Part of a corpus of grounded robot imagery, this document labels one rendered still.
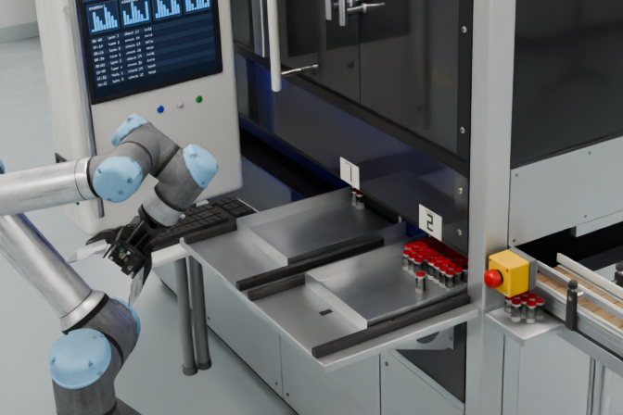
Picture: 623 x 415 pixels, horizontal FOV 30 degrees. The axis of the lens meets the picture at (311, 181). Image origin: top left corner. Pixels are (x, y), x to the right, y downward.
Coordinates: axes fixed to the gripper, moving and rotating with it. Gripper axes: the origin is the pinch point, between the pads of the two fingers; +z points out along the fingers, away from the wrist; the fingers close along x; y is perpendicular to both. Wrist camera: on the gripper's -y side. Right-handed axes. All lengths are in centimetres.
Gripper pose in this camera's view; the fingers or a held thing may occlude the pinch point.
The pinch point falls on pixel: (98, 283)
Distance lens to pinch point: 232.9
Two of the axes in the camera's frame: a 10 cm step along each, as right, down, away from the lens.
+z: -6.3, 7.2, 2.9
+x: 7.8, 5.9, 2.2
